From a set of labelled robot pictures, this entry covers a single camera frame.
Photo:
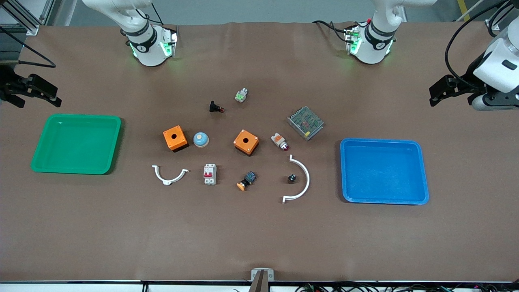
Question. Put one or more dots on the blue plastic tray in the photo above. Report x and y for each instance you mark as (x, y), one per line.
(383, 170)

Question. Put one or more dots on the aluminium frame profile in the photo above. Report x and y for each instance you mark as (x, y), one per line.
(28, 22)

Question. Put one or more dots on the green plastic tray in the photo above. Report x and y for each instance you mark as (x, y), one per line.
(77, 144)

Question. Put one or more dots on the orange mushroom push button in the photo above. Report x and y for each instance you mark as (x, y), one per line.
(247, 180)

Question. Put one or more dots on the small white half clamp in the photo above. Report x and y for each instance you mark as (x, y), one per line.
(167, 181)

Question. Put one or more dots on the metal mesh power supply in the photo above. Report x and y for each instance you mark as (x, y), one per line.
(306, 123)

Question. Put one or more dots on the white red circuit breaker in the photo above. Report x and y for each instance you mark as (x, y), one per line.
(209, 174)

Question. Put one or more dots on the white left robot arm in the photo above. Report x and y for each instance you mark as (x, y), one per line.
(371, 50)

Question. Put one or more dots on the green-tipped silver button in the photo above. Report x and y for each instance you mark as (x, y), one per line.
(241, 95)

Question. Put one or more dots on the orange button box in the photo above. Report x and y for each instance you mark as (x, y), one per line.
(179, 142)
(241, 142)

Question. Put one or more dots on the large white half clamp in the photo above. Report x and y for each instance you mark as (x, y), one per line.
(307, 178)

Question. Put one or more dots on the red indicator lamp orange base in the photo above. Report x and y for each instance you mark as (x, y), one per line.
(278, 140)

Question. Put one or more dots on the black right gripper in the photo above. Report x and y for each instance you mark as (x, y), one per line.
(9, 86)

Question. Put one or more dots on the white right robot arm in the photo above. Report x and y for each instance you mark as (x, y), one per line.
(148, 52)

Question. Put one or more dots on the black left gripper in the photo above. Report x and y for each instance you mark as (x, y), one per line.
(462, 85)

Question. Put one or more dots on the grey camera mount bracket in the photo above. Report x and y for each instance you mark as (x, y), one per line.
(262, 275)

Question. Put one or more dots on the blue dome button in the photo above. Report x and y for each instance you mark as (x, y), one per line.
(200, 139)

